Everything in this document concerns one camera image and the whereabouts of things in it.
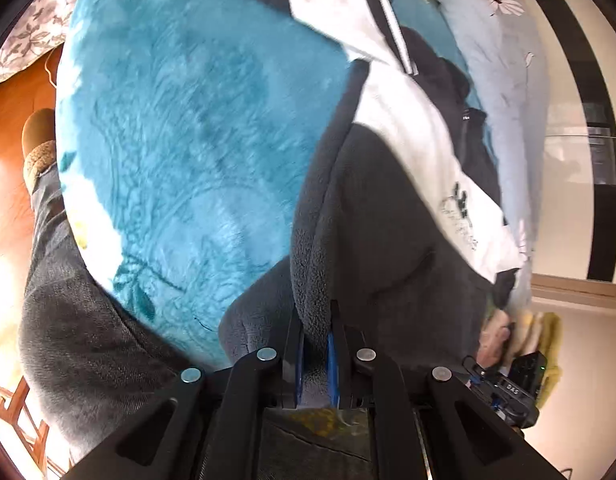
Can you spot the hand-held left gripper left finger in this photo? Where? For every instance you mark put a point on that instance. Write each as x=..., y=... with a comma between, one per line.
x=299, y=376

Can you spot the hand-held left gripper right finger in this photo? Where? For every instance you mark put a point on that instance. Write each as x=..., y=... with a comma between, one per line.
x=332, y=371

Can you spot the black and white fleece jacket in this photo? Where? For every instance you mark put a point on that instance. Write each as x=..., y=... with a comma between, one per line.
x=388, y=220

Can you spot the person's right hand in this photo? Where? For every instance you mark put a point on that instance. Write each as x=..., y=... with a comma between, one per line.
x=495, y=337

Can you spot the person's grey pants leg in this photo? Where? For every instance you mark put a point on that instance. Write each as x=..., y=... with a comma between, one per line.
x=83, y=330

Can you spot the teal plush blanket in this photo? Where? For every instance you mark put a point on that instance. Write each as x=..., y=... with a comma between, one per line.
x=188, y=135

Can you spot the white wardrobe with black stripe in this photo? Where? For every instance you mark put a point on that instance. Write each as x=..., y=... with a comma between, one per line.
x=583, y=125

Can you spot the wooden chair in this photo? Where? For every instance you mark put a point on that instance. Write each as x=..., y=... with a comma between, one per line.
x=18, y=420

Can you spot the light blue floral quilt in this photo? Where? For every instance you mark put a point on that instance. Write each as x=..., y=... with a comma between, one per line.
x=508, y=75

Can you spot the brown fuzzy slipper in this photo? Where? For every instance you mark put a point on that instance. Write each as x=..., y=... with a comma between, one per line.
x=38, y=145

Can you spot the grey floral cloth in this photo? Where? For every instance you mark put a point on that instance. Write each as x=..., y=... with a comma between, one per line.
x=33, y=25

